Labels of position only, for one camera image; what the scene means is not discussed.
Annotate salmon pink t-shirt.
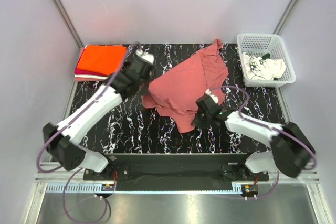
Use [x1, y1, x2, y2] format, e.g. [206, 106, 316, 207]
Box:
[142, 39, 229, 133]

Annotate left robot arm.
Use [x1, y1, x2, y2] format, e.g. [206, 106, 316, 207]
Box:
[43, 49, 154, 180]

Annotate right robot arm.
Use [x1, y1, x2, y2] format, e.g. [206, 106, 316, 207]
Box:
[193, 92, 316, 180]

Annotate orange folded t-shirt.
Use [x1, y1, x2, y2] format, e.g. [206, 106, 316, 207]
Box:
[77, 45, 127, 76]

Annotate black marble pattern mat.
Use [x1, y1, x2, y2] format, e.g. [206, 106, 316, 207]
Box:
[69, 42, 292, 154]

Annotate light pink folded t-shirt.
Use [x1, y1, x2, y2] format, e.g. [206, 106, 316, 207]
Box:
[74, 47, 106, 82]

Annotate crimson folded t-shirt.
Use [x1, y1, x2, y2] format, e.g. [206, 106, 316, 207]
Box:
[74, 47, 106, 77]

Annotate white printed t-shirt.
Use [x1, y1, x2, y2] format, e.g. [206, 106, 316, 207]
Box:
[242, 52, 286, 81]

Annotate white plastic basket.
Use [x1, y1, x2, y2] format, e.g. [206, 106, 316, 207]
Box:
[237, 33, 296, 88]

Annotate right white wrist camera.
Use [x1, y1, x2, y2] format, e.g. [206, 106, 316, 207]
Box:
[205, 89, 219, 104]

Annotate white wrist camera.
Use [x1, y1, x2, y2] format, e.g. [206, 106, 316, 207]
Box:
[205, 89, 219, 104]
[135, 49, 155, 65]

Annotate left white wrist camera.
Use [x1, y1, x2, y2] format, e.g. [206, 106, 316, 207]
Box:
[135, 49, 155, 65]

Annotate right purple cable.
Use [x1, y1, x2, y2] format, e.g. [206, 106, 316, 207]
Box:
[207, 85, 317, 200]

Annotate purple cable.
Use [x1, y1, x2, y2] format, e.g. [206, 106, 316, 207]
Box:
[36, 42, 144, 223]
[207, 85, 317, 200]

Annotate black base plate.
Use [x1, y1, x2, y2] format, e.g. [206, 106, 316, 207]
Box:
[83, 154, 269, 188]

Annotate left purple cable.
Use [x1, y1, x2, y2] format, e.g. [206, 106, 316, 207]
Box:
[36, 42, 144, 223]

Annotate aluminium frame rail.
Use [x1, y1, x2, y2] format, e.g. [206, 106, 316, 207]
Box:
[34, 162, 320, 184]

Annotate white slotted cable duct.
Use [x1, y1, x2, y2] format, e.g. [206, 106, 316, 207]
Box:
[46, 182, 243, 195]

